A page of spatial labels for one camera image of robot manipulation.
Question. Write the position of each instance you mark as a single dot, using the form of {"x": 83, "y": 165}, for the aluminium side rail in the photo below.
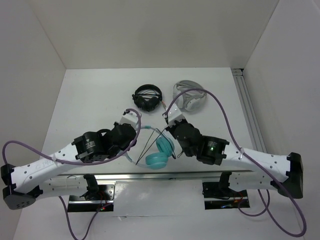
{"x": 248, "y": 110}

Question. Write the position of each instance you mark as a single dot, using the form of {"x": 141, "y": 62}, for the teal cat-ear headphones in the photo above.
{"x": 156, "y": 152}

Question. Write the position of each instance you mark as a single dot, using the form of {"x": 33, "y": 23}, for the white gaming headset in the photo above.
{"x": 189, "y": 101}

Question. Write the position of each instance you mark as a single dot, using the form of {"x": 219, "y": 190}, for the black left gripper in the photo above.
{"x": 126, "y": 146}

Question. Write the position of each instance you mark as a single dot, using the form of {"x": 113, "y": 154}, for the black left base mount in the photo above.
{"x": 103, "y": 200}

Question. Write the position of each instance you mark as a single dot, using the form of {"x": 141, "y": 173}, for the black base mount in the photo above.
{"x": 216, "y": 198}
{"x": 103, "y": 200}

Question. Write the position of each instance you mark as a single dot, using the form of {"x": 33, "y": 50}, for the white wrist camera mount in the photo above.
{"x": 130, "y": 118}
{"x": 173, "y": 115}

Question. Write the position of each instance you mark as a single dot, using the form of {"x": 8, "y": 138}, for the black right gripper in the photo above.
{"x": 170, "y": 129}

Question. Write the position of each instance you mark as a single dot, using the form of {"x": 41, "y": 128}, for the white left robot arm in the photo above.
{"x": 24, "y": 185}

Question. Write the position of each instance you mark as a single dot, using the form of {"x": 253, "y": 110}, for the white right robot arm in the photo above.
{"x": 283, "y": 173}

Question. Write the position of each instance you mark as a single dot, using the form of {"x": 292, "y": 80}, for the aluminium table edge rail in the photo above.
{"x": 203, "y": 175}

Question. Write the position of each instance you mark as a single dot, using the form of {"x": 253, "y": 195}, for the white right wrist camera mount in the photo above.
{"x": 173, "y": 115}

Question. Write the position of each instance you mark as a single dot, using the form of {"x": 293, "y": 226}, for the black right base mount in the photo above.
{"x": 216, "y": 198}

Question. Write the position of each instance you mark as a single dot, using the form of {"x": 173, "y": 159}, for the black headphones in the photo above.
{"x": 147, "y": 97}

